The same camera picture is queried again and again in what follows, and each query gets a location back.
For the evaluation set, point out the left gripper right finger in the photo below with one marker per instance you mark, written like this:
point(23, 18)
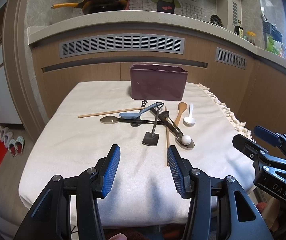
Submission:
point(193, 184)

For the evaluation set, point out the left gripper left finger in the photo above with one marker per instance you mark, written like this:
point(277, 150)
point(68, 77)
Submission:
point(96, 182)

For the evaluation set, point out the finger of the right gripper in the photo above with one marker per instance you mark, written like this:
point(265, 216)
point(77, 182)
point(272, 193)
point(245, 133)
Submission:
point(273, 139)
point(249, 148)

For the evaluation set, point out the ladle with white ball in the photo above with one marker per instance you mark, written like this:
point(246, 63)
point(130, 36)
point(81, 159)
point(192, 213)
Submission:
point(168, 123)

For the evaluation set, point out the wooden chopstick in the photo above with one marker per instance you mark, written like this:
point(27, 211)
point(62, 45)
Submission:
point(167, 143)
point(110, 112)

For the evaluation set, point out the black mini spatula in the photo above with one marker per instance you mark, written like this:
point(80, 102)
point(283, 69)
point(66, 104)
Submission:
point(152, 138)

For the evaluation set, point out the dark metal spoon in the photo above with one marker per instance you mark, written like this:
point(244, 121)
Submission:
point(113, 119)

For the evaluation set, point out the blue plastic rice spoon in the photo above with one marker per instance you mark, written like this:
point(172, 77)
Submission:
point(131, 116)

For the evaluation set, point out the wooden spoon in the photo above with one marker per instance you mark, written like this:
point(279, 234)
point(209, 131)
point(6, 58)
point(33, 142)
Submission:
point(182, 106)

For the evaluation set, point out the right hand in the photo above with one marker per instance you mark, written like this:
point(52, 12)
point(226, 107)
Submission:
point(274, 214)

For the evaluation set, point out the left hand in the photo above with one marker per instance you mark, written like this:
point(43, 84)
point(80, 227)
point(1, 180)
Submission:
point(119, 236)

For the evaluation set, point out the white ceramic soup spoon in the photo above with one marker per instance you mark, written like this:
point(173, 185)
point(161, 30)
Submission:
point(189, 120)

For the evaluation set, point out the small grey vent grille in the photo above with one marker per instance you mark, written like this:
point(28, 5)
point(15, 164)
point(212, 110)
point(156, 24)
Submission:
point(230, 58)

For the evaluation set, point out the slippers on floor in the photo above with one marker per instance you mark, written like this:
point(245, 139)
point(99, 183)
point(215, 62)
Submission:
point(14, 146)

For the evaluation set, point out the green plastic bag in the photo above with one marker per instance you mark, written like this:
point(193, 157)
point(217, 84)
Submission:
point(273, 46)

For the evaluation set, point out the yellow lid jar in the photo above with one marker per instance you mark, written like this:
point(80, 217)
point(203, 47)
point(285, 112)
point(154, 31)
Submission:
point(251, 36)

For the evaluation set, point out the dark sauce bottle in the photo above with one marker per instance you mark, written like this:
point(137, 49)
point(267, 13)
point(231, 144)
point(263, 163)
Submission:
point(238, 30)

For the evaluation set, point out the maroon utensil holder box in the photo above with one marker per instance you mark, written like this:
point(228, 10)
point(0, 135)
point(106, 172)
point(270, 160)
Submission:
point(157, 82)

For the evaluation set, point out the black round pot lid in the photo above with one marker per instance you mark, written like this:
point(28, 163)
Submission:
point(214, 19)

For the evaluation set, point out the large grey vent grille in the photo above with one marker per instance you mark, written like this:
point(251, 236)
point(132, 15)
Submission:
point(121, 42)

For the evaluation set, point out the grey stone countertop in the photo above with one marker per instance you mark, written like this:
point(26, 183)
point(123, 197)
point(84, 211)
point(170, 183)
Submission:
point(156, 20)

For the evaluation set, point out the yellow frying pan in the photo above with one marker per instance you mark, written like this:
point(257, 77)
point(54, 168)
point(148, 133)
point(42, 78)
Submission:
point(95, 6)

